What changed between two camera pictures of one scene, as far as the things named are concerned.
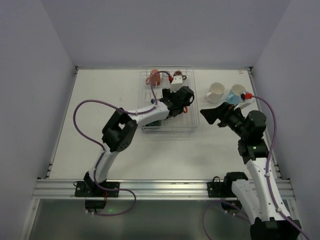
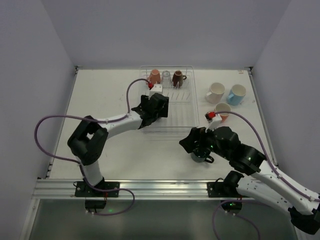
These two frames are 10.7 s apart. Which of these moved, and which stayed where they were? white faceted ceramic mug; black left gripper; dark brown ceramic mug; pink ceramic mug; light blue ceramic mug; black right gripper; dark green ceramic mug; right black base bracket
Moved: black left gripper; dark green ceramic mug; black right gripper
Stayed: pink ceramic mug; white faceted ceramic mug; right black base bracket; dark brown ceramic mug; light blue ceramic mug
